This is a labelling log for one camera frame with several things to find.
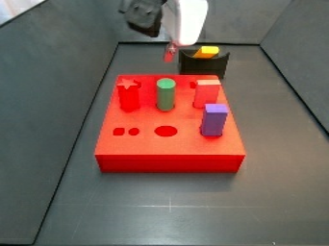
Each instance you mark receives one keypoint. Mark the green cylinder peg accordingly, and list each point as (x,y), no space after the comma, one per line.
(166,94)

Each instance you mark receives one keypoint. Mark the black curved regrasp stand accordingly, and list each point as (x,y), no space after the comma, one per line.
(213,66)

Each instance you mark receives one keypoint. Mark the red fixture board with holes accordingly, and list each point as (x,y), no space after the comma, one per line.
(147,140)

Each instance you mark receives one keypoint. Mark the purple rectangular block peg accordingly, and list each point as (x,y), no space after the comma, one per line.
(214,119)

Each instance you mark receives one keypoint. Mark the pink-red rectangular block peg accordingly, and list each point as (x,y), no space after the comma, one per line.
(206,93)

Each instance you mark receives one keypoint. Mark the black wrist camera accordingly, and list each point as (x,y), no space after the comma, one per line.
(142,15)

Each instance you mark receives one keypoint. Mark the yellow square-circle fork object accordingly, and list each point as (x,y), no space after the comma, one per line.
(206,52)

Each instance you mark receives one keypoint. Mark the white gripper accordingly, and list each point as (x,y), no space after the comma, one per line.
(183,19)

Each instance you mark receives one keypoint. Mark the red star peg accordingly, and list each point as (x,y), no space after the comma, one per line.
(128,94)

